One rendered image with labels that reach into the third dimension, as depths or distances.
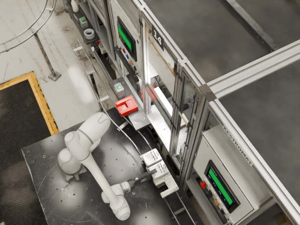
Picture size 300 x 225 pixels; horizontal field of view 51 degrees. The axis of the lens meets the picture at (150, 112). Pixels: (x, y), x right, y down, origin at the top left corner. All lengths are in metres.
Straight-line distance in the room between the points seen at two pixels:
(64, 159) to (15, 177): 1.23
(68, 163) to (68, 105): 1.46
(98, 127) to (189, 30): 0.81
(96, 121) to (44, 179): 0.97
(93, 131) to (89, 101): 1.88
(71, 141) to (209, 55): 0.94
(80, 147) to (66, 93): 2.05
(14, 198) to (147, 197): 1.52
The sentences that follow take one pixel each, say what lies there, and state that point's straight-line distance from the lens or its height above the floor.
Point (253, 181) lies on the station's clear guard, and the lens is 1.42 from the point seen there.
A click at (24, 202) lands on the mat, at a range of 3.51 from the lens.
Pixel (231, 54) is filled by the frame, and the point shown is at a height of 2.01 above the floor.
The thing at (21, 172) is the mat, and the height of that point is 0.01.
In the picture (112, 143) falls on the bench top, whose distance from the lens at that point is 2.76.
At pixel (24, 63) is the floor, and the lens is 4.40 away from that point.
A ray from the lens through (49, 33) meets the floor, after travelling 4.64.
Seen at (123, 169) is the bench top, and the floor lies 0.68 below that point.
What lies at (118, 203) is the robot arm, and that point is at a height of 1.06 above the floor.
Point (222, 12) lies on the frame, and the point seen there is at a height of 2.01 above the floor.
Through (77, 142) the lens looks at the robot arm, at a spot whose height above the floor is 1.47.
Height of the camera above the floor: 3.18
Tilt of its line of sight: 61 degrees down
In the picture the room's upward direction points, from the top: 2 degrees counter-clockwise
